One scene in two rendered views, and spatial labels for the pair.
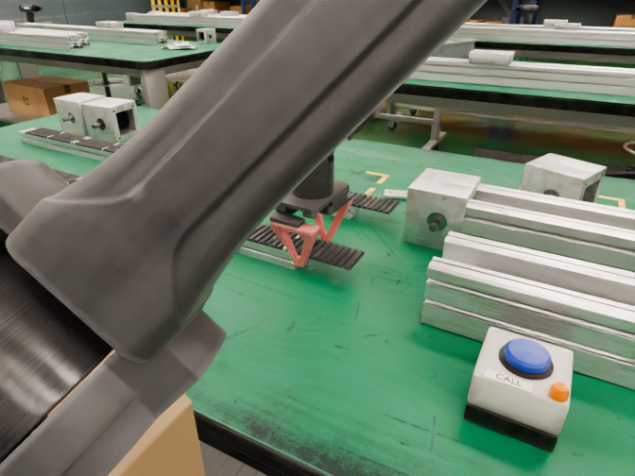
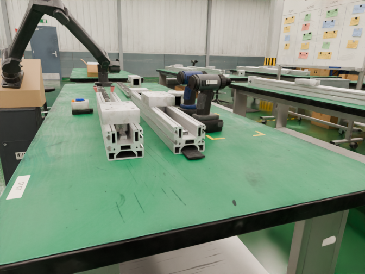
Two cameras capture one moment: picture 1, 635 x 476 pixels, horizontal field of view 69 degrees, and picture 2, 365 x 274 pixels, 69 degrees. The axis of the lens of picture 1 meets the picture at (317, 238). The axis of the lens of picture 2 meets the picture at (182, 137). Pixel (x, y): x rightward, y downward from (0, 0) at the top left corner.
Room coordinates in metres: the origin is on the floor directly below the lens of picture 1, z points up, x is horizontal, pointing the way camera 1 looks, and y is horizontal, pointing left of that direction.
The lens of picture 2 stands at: (-0.30, -1.43, 1.06)
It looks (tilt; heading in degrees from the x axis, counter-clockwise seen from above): 17 degrees down; 42
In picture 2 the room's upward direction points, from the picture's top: 1 degrees clockwise
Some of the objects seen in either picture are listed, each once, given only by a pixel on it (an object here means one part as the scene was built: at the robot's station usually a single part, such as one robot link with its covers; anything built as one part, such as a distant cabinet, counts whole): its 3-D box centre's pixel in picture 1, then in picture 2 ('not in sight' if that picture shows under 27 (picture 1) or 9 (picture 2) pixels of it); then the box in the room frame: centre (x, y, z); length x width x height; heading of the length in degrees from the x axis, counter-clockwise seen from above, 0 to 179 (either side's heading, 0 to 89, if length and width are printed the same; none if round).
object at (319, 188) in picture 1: (313, 178); (103, 79); (0.58, 0.01, 0.92); 0.10 x 0.07 x 0.07; 151
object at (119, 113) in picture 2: not in sight; (118, 116); (0.18, -0.72, 0.87); 0.16 x 0.11 x 0.07; 61
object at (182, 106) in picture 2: not in sight; (197, 94); (0.67, -0.65, 0.89); 0.20 x 0.08 x 0.22; 160
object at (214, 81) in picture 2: not in sight; (212, 103); (0.54, -0.83, 0.89); 0.20 x 0.08 x 0.22; 160
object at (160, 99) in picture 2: not in sight; (157, 101); (0.47, -0.59, 0.87); 0.16 x 0.11 x 0.07; 61
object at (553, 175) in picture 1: (556, 192); (174, 100); (0.75, -0.42, 0.83); 0.11 x 0.10 x 0.10; 130
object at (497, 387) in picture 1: (520, 378); (82, 106); (0.33, -0.20, 0.81); 0.10 x 0.08 x 0.06; 151
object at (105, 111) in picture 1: (109, 121); (133, 81); (1.24, 0.56, 0.83); 0.11 x 0.10 x 0.10; 155
